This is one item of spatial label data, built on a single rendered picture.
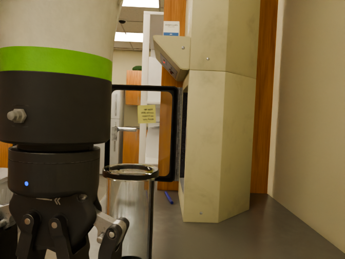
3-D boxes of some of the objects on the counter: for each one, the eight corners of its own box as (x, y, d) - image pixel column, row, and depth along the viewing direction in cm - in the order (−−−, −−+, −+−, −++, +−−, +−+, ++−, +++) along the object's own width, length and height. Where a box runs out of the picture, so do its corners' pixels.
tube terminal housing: (236, 195, 123) (246, 11, 119) (262, 224, 90) (276, -28, 86) (177, 193, 122) (185, 7, 118) (183, 222, 89) (193, -33, 85)
